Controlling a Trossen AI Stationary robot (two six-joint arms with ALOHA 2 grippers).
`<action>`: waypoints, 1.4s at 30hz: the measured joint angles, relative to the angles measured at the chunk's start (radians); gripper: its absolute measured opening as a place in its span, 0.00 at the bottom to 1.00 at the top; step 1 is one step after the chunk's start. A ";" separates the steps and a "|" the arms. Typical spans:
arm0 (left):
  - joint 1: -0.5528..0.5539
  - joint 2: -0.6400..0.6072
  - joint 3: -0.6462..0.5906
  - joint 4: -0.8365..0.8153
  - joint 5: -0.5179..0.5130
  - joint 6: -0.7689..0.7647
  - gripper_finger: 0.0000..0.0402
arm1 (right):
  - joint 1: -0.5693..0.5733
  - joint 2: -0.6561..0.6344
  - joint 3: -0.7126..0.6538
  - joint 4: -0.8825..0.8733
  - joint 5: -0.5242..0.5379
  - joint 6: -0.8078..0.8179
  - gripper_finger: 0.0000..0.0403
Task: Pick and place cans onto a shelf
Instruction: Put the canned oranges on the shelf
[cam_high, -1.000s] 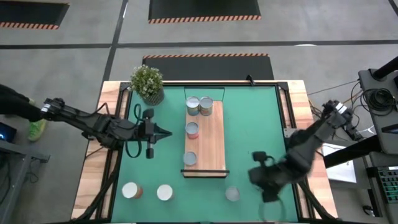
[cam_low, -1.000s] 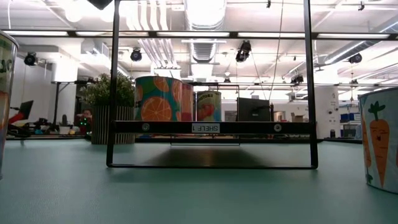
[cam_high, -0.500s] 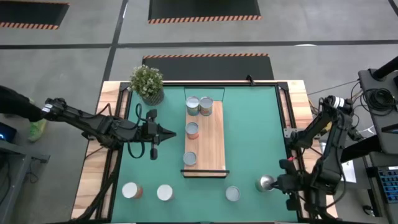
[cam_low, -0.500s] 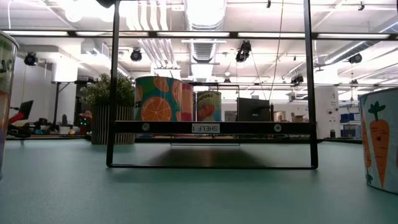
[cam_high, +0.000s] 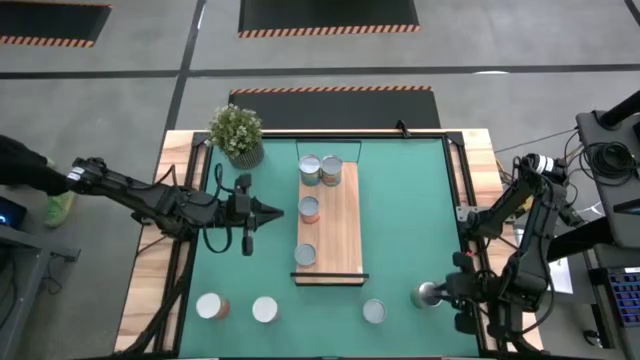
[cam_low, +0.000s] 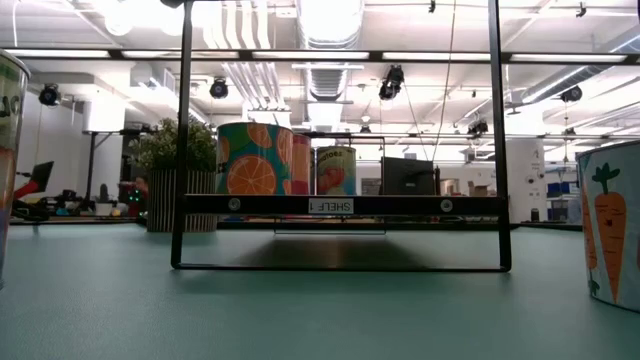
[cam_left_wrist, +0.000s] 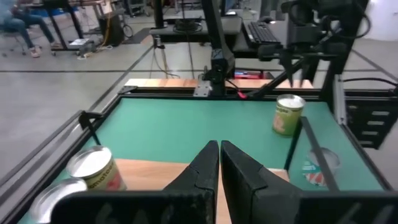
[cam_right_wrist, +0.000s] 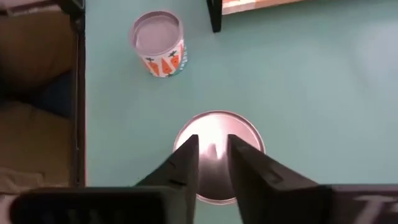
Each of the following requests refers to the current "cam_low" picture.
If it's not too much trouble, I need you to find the black background stand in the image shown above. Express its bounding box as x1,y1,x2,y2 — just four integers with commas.
81,128,151,218

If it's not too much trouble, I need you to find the silver ceiling air duct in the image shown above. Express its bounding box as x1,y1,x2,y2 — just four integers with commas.
292,0,367,129

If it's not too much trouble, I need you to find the mixed fruit label tin can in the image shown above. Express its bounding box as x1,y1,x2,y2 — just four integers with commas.
291,133,314,196

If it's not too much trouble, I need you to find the person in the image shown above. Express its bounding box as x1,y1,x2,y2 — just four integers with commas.
119,175,150,218

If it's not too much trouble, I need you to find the carrot picture tin can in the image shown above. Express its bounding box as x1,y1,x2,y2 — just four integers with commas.
575,139,640,315

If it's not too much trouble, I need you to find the wooden shelf with black frame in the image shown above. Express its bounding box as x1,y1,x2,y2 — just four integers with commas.
170,0,513,274

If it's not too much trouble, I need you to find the peaches label tin can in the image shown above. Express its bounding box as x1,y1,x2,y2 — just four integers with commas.
0,48,31,292

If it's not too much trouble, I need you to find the brown cardboard box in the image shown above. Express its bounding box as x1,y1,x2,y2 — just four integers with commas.
467,180,494,198

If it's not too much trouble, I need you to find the black suspended light bar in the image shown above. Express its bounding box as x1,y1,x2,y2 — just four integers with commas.
0,48,640,65

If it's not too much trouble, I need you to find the black computer monitor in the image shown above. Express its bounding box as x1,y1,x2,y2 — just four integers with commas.
25,160,56,196
380,156,442,197

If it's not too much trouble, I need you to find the blue storage bin rack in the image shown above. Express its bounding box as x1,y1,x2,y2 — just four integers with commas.
546,180,584,223

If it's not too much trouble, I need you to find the red and black chair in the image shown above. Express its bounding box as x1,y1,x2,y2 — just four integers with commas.
12,179,51,222

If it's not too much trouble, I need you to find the tomatoes label tin can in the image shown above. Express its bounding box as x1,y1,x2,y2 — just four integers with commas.
315,145,358,196

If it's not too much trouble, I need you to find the potted plant in striped pot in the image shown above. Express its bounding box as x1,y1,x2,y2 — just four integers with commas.
128,115,230,234

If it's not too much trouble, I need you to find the short orange slices tin can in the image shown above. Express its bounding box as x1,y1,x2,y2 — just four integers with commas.
215,122,295,196

